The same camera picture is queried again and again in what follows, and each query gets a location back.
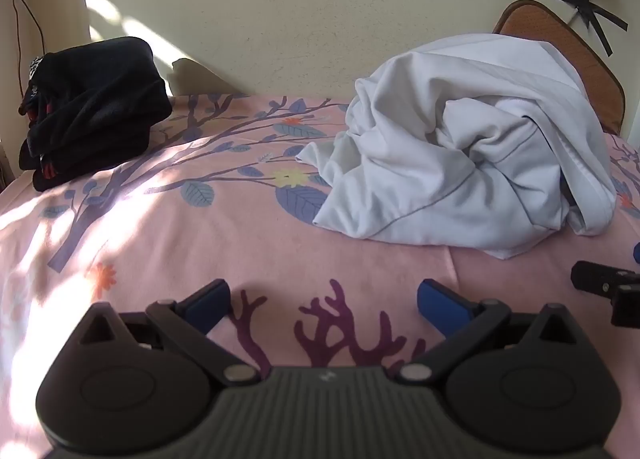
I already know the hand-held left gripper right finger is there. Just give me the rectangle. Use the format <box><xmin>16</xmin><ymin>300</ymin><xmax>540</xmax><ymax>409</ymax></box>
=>
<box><xmin>398</xmin><ymin>279</ymin><xmax>572</xmax><ymax>384</ymax></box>

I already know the stack of black folded clothes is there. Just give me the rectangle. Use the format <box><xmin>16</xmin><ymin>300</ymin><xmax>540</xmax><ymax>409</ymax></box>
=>
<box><xmin>17</xmin><ymin>36</ymin><xmax>174</xmax><ymax>193</ymax></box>

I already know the brown wooden headboard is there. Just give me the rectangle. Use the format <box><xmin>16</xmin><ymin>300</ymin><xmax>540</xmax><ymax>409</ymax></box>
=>
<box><xmin>492</xmin><ymin>0</ymin><xmax>627</xmax><ymax>135</ymax></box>

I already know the pink floral bedsheet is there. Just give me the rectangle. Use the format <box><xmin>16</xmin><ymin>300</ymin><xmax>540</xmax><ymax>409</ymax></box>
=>
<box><xmin>0</xmin><ymin>92</ymin><xmax>640</xmax><ymax>459</ymax></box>

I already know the black tape cross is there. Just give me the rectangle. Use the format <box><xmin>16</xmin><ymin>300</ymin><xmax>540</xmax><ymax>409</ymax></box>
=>
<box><xmin>548</xmin><ymin>0</ymin><xmax>629</xmax><ymax>58</ymax></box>

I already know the white garment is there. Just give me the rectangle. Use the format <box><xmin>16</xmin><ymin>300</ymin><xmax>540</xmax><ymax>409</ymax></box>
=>
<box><xmin>296</xmin><ymin>33</ymin><xmax>619</xmax><ymax>260</ymax></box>

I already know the red cable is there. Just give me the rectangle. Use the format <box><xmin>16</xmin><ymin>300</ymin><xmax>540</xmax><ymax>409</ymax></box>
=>
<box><xmin>9</xmin><ymin>0</ymin><xmax>49</xmax><ymax>56</ymax></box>

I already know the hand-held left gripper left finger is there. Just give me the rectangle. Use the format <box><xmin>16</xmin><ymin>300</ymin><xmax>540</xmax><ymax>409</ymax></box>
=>
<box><xmin>76</xmin><ymin>279</ymin><xmax>262</xmax><ymax>385</ymax></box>

